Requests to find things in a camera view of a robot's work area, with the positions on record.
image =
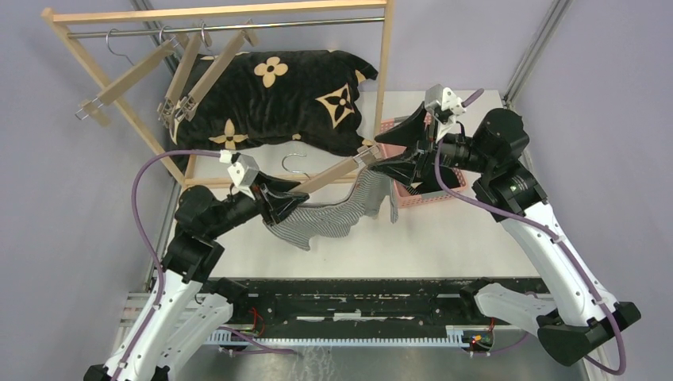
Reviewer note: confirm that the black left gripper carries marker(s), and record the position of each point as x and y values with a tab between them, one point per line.
279	206

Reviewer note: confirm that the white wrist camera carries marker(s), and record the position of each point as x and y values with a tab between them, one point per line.
445	106
242	168

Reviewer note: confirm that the pink perforated plastic basket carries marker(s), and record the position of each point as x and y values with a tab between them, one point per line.
409	196

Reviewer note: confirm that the metal clothes rail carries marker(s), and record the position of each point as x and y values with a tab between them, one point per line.
222	28

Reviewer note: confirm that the white slotted cable duct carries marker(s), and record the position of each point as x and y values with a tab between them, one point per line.
453	338

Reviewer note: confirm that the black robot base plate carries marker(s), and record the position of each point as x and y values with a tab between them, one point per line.
353	308

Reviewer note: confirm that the grey striped underwear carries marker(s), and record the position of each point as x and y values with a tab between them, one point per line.
335	220

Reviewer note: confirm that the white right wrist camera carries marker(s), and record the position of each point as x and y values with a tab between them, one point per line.
445	106

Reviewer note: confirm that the wooden clothes rack frame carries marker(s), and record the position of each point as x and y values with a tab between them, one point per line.
59	23

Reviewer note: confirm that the grey metal corner rail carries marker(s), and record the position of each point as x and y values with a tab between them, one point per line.
520	93

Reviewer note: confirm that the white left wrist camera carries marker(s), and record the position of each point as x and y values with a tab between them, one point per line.
242	168

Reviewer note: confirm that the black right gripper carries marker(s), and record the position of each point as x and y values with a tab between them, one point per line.
411	131

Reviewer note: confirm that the black blanket with cream flowers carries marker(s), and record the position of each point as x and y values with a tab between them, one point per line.
276	97

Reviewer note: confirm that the wooden hanger with grey underwear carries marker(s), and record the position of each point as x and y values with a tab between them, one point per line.
342	172

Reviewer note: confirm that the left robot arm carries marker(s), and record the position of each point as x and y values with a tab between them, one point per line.
186	307

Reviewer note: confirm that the empty wooden clip hanger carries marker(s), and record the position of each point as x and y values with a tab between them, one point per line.
112	92

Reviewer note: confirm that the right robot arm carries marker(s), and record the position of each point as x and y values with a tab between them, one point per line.
582	315

